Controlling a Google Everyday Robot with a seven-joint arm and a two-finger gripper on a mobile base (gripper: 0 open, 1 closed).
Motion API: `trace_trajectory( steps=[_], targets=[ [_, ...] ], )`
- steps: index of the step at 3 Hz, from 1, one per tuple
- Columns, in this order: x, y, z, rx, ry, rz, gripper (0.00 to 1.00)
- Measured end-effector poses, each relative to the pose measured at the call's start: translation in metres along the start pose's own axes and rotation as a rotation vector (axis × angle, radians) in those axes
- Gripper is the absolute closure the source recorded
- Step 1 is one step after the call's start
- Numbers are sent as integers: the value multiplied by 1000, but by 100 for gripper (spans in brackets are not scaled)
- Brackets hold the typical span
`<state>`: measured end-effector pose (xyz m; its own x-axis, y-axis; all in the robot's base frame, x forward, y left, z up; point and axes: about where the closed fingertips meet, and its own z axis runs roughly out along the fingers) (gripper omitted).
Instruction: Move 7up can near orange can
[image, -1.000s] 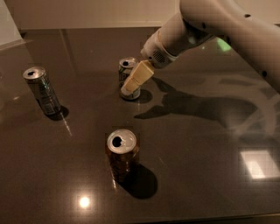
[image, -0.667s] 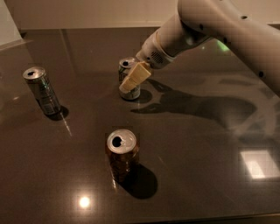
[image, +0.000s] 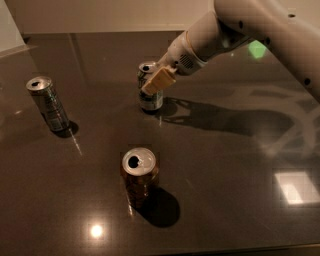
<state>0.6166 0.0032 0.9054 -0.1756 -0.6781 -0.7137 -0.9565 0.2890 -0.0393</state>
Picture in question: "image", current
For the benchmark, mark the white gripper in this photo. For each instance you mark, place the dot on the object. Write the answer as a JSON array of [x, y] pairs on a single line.
[[180, 57]]

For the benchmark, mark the white green 7up can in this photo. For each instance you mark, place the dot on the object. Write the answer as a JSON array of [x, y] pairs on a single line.
[[149, 104]]

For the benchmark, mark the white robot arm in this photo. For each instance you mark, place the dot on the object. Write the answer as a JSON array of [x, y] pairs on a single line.
[[233, 23]]

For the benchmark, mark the orange soda can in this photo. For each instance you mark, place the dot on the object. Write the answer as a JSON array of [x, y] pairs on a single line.
[[140, 172]]

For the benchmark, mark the slim dark green can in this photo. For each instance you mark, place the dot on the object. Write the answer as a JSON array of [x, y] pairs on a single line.
[[43, 92]]

